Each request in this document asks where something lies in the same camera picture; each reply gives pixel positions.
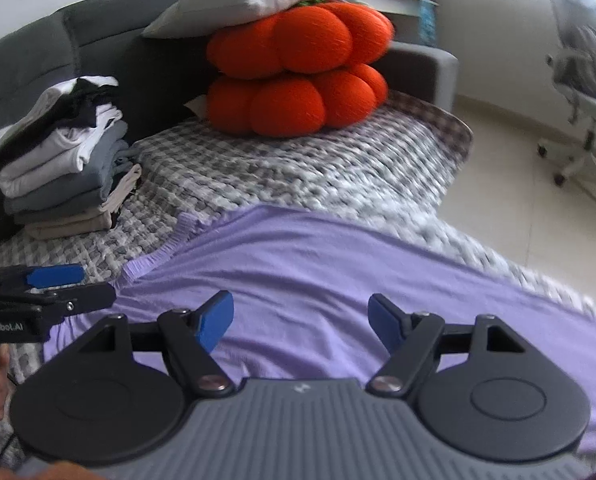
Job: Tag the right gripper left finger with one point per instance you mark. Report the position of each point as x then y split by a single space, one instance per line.
185 339

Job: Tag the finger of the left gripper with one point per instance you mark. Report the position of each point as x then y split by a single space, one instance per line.
40 277
85 298

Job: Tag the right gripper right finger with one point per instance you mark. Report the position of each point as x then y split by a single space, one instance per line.
416 342

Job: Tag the purple garment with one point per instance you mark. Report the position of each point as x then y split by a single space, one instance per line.
301 283

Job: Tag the stack of folded clothes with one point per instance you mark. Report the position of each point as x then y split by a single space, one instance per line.
65 166

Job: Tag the grey checkered bed quilt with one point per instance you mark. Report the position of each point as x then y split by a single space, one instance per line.
387 174

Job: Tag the lower orange pumpkin cushion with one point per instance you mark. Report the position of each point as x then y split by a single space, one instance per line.
291 105

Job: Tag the orange pumpkin cushion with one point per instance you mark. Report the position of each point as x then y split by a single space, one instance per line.
305 40
291 105

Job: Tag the upper orange pumpkin cushion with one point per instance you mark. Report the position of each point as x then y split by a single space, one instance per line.
305 40

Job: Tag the white office chair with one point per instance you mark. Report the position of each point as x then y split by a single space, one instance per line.
579 160

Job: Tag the backpack on chair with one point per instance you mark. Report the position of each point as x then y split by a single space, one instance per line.
576 65

